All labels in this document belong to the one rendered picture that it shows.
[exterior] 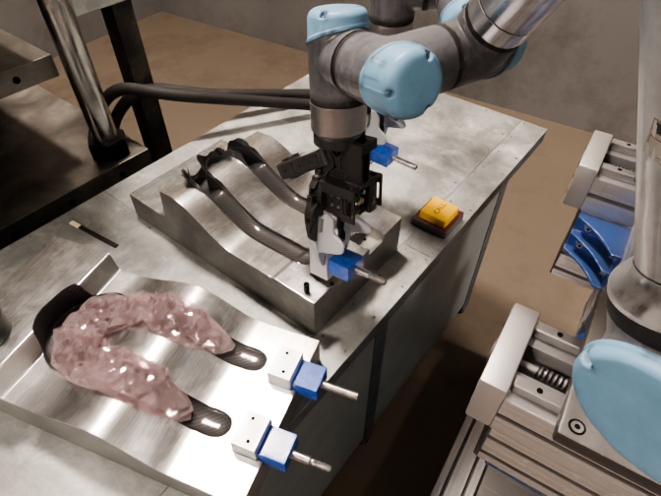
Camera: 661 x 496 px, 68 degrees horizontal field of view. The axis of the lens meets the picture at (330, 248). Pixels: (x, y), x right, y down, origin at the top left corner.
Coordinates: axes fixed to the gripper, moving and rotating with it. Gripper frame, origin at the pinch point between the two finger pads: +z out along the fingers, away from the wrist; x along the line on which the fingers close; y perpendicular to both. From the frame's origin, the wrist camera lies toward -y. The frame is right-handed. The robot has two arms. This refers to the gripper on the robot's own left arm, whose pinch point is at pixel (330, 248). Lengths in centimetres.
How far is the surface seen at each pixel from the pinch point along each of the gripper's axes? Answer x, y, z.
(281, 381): -18.5, 5.4, 10.8
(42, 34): 104, -329, 18
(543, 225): 154, -2, 74
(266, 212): 4.8, -19.6, 2.3
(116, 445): -38.9, -4.4, 10.9
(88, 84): 2, -70, -14
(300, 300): -6.2, -1.6, 7.7
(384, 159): 26.5, -7.2, -3.7
